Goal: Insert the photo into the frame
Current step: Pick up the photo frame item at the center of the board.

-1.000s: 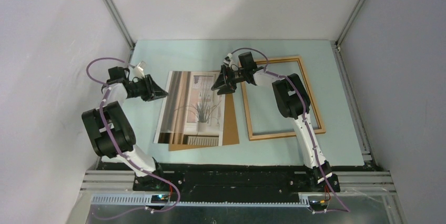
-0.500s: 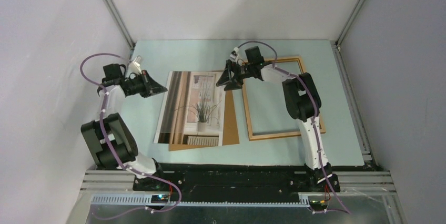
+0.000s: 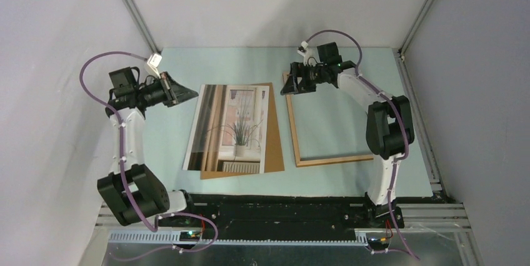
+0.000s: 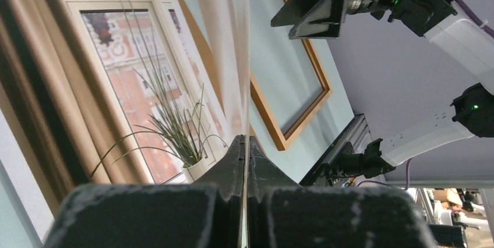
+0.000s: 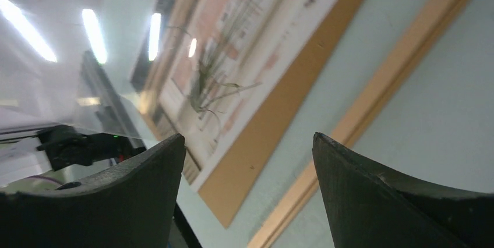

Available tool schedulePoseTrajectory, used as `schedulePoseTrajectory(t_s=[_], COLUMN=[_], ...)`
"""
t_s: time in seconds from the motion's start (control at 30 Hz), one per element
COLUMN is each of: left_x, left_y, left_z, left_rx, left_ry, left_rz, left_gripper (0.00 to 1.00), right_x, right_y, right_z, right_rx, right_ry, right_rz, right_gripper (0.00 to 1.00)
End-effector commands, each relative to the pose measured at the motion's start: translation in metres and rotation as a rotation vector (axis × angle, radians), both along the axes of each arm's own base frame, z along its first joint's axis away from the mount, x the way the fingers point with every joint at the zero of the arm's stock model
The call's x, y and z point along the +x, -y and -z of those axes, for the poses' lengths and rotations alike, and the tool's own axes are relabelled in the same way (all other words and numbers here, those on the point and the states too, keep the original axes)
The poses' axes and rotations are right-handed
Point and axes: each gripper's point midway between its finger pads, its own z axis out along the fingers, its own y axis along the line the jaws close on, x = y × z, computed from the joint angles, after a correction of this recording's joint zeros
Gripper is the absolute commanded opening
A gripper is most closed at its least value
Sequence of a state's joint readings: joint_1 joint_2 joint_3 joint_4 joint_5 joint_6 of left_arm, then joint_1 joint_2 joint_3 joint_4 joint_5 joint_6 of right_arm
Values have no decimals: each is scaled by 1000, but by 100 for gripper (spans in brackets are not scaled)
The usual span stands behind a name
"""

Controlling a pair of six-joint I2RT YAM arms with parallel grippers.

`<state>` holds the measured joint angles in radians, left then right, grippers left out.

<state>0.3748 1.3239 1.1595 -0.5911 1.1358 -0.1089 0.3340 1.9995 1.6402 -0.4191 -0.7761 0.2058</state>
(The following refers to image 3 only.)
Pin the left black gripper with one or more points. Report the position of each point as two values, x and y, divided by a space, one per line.
174 92

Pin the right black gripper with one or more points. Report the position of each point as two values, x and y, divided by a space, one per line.
298 70

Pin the window plant photo print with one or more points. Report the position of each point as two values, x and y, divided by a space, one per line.
227 131

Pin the wooden picture frame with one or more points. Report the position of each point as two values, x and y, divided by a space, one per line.
300 162

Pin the brown cardboard backing board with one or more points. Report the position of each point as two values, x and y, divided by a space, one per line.
273 148

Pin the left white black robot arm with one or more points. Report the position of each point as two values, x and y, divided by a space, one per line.
131 190

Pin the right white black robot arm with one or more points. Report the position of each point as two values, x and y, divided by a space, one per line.
389 124

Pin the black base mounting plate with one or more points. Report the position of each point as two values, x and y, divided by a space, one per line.
276 218

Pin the left aluminium corner profile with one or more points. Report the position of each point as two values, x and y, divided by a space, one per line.
141 25

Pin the aluminium corner profile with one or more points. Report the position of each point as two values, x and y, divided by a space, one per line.
415 26
141 25

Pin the right aluminium corner profile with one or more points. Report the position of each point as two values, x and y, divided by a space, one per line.
415 26

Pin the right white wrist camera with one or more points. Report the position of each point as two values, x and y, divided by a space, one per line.
305 51

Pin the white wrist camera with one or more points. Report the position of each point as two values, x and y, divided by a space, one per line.
152 63
305 51

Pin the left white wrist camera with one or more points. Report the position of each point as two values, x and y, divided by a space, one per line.
152 63

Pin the grey slotted cable duct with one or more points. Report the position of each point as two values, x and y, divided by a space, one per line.
177 238

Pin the front aluminium rail frame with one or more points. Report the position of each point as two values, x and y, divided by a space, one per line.
417 218

